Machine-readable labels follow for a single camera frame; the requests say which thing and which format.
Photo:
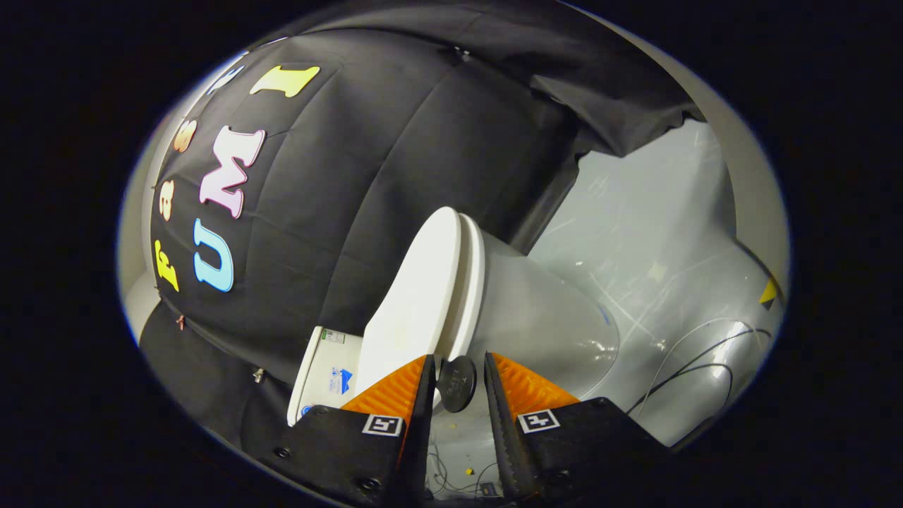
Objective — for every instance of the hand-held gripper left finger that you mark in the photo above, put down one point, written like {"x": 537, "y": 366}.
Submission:
{"x": 421, "y": 430}

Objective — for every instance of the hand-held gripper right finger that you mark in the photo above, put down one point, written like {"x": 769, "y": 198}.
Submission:
{"x": 502, "y": 437}

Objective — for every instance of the white ceramic toilet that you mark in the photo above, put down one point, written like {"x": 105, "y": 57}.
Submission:
{"x": 543, "y": 324}

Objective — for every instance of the black backdrop cloth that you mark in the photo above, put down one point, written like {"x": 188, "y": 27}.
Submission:
{"x": 367, "y": 176}

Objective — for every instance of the yellow floor tape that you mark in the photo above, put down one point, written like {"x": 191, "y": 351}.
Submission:
{"x": 767, "y": 294}

